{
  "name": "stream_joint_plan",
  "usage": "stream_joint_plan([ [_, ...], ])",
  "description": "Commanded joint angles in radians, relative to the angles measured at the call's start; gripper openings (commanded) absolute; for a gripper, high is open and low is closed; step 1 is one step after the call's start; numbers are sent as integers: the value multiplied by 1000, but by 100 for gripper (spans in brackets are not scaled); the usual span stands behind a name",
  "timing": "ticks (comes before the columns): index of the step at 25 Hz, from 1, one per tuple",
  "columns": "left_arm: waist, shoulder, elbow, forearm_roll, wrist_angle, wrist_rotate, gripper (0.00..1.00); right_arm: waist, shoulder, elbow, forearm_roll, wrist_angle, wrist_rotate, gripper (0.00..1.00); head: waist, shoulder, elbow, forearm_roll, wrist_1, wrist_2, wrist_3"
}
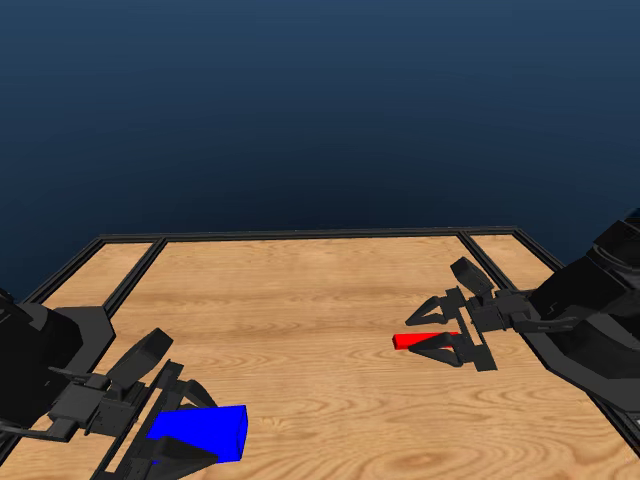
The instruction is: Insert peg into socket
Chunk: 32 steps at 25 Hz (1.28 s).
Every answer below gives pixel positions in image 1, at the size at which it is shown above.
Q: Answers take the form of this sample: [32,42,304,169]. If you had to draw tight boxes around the thin red peg bar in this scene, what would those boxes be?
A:
[392,331,461,352]

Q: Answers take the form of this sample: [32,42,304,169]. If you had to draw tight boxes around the blue hollow socket block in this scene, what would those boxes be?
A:
[146,404,249,466]

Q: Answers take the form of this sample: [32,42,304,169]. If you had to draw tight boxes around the black table frame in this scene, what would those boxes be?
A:
[9,226,640,456]

